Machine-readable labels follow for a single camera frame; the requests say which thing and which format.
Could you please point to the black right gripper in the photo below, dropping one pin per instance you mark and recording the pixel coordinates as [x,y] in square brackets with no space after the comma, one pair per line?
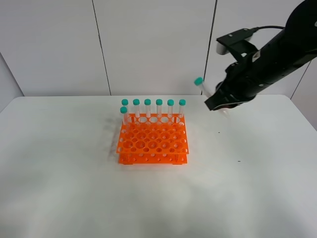
[239,86]

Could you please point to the green-capped test tube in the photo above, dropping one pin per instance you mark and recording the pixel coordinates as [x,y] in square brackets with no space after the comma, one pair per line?
[199,82]

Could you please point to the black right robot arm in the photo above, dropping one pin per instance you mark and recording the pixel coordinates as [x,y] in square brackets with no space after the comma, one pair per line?
[290,49]

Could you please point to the orange plastic test tube rack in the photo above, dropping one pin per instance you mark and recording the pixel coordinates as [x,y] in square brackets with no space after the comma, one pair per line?
[153,140]

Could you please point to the green-capped tube front left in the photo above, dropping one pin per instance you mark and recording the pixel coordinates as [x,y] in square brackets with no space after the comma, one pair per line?
[125,116]

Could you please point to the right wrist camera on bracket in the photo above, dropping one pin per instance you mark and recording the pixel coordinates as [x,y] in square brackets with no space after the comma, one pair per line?
[236,43]

